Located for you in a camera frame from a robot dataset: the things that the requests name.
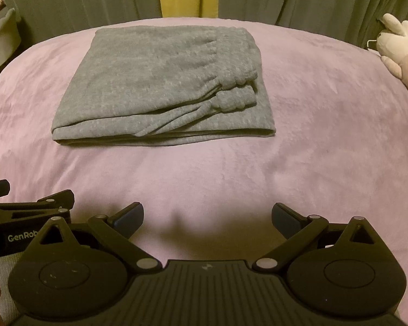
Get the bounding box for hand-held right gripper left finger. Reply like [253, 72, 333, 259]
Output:
[37, 202, 160, 273]

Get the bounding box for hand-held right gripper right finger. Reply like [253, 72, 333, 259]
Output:
[252, 202, 378, 273]

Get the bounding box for grey pants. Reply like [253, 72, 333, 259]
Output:
[51, 25, 277, 147]

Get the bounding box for person's left forearm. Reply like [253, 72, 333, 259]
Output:
[0, 257, 26, 326]

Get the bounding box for pink blanket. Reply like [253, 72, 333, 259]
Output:
[0, 17, 408, 326]

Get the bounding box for white storage bin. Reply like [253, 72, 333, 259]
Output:
[0, 7, 23, 90]

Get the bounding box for white plush rabbit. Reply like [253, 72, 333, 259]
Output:
[375, 13, 408, 106]

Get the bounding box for grey curtain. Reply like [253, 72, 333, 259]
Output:
[218, 0, 408, 50]
[18, 0, 162, 46]

